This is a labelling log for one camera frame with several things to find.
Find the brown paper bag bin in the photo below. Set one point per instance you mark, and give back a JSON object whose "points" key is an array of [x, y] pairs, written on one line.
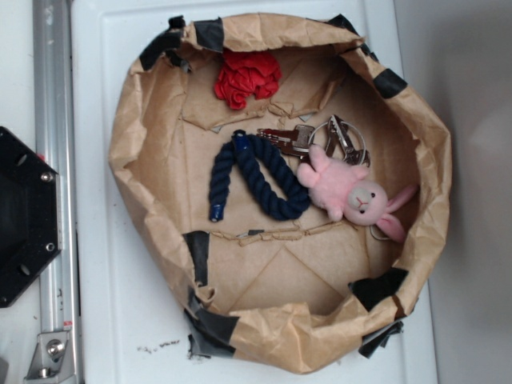
{"points": [[261, 272]]}

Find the red crumpled cloth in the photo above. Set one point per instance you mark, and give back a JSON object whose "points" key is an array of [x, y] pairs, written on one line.
{"points": [[244, 74]]}

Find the white tray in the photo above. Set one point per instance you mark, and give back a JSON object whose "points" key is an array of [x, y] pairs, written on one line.
{"points": [[133, 330]]}

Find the pink plush bunny keychain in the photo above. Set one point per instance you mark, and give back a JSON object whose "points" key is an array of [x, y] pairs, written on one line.
{"points": [[343, 191]]}

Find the silver keys on ring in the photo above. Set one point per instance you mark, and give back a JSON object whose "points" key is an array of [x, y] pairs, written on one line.
{"points": [[339, 134]]}

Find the aluminium extrusion rail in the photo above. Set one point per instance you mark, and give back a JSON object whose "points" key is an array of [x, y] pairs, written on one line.
{"points": [[54, 132]]}

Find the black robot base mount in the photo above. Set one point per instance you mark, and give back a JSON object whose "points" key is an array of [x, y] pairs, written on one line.
{"points": [[29, 217]]}

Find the silver corner bracket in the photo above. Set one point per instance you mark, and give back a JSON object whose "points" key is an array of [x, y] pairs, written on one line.
{"points": [[52, 361]]}

